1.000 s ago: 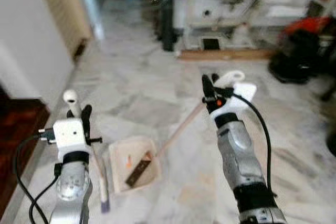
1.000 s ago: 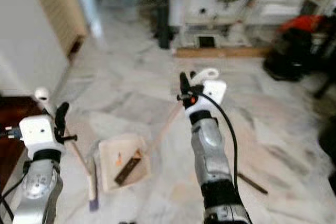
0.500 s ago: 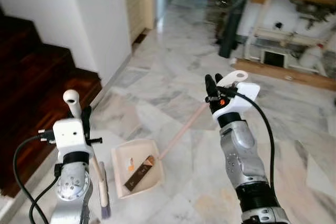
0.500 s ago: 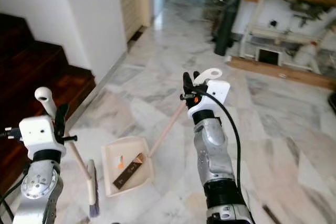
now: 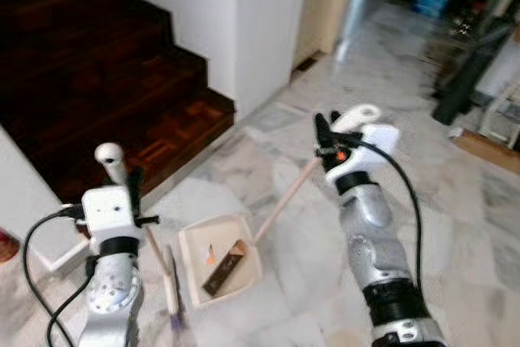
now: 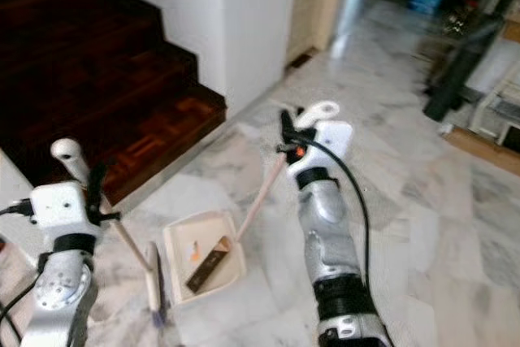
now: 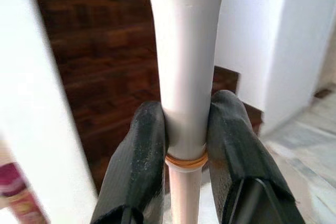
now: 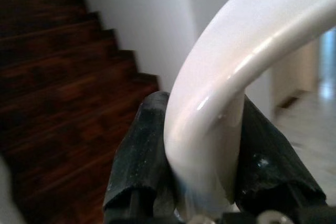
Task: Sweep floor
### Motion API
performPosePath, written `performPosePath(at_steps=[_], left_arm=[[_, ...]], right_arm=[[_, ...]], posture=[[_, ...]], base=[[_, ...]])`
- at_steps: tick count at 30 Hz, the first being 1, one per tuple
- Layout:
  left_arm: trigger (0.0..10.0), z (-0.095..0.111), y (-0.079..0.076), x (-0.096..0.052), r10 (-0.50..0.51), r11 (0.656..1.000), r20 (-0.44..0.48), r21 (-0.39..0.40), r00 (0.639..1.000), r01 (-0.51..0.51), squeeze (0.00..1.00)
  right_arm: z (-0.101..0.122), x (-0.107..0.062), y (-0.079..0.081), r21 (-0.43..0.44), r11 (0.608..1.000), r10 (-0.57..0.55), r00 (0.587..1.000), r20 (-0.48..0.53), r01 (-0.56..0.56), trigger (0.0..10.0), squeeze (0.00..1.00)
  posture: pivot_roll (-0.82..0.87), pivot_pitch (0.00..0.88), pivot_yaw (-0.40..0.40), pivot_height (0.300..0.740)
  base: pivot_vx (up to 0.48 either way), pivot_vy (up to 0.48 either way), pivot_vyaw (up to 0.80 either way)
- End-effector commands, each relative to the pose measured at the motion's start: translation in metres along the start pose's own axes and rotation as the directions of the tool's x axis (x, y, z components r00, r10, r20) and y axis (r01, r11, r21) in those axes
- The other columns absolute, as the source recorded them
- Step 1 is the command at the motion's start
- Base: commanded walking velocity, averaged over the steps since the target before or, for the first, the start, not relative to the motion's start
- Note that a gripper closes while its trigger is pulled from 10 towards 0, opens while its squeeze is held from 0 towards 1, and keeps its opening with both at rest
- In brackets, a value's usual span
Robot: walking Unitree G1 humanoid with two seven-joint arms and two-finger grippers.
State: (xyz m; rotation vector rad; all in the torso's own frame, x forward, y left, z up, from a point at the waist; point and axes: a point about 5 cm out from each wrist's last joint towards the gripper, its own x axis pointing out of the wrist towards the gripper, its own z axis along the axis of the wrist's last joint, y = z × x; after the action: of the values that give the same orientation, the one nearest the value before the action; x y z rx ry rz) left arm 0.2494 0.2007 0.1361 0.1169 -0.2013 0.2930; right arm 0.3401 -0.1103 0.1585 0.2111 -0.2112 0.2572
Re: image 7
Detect white handled broom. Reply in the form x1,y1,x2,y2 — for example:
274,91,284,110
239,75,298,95
141,0,232,224

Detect pink patterned object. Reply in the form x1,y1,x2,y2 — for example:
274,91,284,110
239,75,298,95
0,162,40,224

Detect orange rubber band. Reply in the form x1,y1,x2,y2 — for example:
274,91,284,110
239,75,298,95
165,153,208,168

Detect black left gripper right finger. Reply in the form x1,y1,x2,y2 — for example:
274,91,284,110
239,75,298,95
207,89,303,224

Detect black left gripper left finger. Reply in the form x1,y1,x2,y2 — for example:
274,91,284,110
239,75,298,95
91,101,171,224

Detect dark wooden stairs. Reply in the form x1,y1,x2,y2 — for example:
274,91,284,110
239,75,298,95
28,0,263,193

